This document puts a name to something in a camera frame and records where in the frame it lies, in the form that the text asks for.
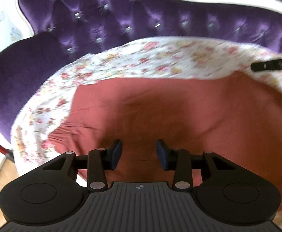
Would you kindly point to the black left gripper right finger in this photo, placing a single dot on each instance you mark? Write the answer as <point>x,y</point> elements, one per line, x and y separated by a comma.
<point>181,162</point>

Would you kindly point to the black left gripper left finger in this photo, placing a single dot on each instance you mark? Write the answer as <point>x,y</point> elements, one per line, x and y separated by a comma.
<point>97,162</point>

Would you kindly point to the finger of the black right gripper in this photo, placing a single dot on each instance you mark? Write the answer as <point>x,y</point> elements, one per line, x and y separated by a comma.
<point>270,65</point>

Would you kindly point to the rust red pants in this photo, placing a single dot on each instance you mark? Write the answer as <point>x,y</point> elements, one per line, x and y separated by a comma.
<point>235,117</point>

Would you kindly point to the white floral bed sheet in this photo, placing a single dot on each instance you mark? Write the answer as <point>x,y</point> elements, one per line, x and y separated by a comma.
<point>159,57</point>

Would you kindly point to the red grey vacuum cleaner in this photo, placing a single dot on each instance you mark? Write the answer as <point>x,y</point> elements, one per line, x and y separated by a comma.
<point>8,153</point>

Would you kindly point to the purple tufted velvet sofa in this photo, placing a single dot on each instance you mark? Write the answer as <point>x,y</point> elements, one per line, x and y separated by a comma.
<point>65,30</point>

